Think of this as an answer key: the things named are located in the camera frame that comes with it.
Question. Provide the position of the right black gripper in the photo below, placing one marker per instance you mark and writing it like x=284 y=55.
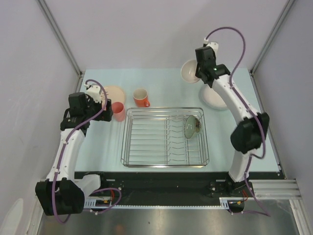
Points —
x=196 y=75

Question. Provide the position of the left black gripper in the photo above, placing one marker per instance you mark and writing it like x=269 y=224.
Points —
x=106 y=116

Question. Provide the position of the orange and white bowl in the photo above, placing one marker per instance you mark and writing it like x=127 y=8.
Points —
x=188 y=71

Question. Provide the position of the white ceramic plate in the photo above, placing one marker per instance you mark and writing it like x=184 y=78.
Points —
x=209 y=97

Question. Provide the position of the green ceramic bowl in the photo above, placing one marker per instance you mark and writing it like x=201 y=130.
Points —
x=193 y=127

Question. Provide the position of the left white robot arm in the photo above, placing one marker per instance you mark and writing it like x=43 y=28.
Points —
x=59 y=193

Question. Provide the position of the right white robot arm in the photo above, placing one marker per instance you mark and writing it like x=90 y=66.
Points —
x=248 y=138

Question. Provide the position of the pink plastic cup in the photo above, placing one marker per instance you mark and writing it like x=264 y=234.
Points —
x=118 y=111

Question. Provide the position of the beige pink floral plate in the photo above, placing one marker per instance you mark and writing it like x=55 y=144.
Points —
x=115 y=94

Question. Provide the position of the orange ceramic mug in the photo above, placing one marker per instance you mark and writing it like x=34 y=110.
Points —
x=140 y=97

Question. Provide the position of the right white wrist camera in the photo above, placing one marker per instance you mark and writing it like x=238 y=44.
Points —
x=213 y=45

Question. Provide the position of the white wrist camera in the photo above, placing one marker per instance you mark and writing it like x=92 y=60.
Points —
x=213 y=45
x=94 y=91

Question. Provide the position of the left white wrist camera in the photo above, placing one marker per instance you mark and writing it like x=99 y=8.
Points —
x=94 y=91

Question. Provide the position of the chrome wire dish rack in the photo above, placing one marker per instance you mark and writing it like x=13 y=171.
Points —
x=154 y=137

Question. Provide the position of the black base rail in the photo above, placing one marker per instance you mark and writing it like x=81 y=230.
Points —
x=170 y=188

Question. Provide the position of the white slotted cable duct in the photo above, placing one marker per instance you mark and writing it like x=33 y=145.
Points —
x=99 y=204

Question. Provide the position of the aluminium frame profile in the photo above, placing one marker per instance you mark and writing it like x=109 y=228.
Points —
x=276 y=189

